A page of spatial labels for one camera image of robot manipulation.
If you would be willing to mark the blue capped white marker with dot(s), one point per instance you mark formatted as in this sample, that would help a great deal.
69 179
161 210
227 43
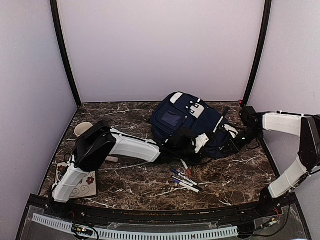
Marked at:
178 173

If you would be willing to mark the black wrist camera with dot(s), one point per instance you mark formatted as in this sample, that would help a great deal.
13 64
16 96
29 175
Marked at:
182 137
247 115

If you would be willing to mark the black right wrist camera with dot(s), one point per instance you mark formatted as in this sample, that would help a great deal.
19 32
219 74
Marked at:
247 115

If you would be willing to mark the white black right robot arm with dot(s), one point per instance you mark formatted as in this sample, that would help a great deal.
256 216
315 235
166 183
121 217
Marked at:
293 138

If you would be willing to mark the purple capped white marker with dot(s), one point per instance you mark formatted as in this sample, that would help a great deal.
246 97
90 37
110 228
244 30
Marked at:
183 181

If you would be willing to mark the navy blue backpack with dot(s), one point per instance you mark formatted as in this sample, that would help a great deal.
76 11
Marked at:
184 110

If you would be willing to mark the cream floral mug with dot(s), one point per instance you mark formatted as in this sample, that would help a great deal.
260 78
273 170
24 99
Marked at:
82 128

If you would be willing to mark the black capped white marker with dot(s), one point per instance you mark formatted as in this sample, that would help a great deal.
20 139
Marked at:
186 186

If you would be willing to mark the red capped white marker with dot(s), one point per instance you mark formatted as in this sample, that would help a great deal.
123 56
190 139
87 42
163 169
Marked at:
186 167

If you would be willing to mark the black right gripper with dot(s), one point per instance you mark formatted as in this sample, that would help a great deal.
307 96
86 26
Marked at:
237 147

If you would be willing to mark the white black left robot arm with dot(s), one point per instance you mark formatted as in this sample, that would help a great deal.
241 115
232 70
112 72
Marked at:
100 141

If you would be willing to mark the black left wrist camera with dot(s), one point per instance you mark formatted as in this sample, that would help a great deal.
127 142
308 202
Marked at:
182 137

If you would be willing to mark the white slotted cable duct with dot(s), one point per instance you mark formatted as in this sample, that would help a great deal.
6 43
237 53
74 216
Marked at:
121 231

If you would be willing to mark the black front rail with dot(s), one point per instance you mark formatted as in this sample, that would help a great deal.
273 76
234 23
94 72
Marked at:
244 213

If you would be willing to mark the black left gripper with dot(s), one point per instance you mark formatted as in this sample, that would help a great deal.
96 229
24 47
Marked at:
203 152

